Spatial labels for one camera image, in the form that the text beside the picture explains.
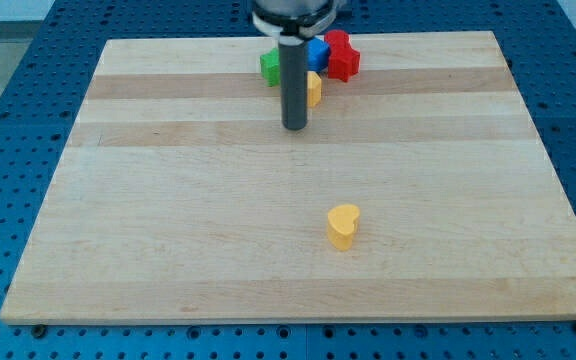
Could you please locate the yellow heart block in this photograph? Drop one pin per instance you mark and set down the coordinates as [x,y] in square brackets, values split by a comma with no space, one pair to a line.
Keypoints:
[342,225]

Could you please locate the green wooden block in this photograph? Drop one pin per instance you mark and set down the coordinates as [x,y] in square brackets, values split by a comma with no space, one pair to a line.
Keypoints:
[270,67]

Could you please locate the light wooden board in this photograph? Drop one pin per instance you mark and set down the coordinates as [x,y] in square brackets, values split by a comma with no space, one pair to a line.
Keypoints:
[180,198]

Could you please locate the blue wooden block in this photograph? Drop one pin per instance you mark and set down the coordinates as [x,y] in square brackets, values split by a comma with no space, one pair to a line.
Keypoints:
[318,55]

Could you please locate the red wooden block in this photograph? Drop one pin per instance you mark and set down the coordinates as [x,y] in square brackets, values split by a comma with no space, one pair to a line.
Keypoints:
[344,60]

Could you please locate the yellow hexagon block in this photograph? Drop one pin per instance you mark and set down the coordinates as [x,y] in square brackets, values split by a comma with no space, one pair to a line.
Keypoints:
[314,89]

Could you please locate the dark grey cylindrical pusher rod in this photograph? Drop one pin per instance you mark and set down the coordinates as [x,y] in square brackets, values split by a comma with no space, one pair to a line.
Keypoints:
[293,82]

